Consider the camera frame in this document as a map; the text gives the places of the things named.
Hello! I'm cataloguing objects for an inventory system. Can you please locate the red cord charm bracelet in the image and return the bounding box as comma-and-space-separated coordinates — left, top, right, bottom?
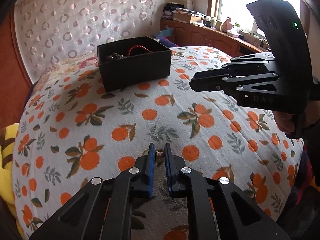
127, 44, 153, 57

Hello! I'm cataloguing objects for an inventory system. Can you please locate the brown wooden bead bracelet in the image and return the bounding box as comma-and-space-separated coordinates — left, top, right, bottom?
105, 52, 125, 62

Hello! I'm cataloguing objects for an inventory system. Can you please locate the black jewelry box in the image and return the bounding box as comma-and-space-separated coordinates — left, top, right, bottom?
97, 36, 171, 92

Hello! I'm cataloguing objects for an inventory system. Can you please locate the right hand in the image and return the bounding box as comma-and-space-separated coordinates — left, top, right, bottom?
273, 100, 320, 139

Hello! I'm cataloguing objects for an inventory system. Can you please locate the pink figurine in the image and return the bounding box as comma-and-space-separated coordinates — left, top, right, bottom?
222, 17, 233, 33

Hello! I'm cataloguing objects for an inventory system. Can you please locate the wooden side cabinet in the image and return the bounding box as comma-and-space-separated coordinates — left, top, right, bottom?
160, 19, 262, 57

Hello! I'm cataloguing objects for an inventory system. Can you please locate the orange print bed sheet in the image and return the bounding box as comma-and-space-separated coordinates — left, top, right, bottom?
12, 47, 303, 238

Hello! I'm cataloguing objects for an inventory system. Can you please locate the cardboard box on cabinet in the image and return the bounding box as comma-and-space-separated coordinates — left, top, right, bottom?
173, 12, 202, 24

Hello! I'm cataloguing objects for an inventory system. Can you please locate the dark blue blanket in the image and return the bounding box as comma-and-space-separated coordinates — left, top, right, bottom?
155, 36, 178, 48

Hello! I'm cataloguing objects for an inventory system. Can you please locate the yellow plush toy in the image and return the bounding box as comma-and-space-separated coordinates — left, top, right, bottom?
1, 123, 25, 239

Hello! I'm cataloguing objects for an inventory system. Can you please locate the wooden headboard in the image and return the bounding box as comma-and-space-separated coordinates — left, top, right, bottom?
0, 9, 32, 128

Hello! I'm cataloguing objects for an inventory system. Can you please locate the circle pattern sheer curtain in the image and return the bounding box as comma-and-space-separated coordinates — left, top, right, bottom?
14, 0, 157, 82

